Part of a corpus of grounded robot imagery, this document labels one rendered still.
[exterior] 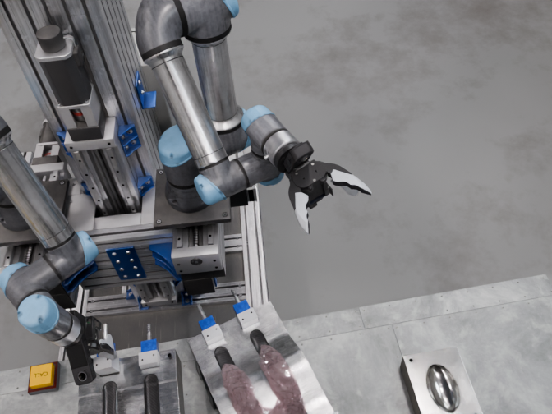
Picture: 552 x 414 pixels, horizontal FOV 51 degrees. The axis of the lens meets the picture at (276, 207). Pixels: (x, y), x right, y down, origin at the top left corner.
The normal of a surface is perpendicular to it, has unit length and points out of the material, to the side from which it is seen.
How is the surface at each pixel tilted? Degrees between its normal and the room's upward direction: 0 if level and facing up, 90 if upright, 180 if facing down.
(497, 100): 0
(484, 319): 0
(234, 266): 0
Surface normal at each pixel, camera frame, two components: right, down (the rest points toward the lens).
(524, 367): -0.06, -0.62
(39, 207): 0.59, 0.12
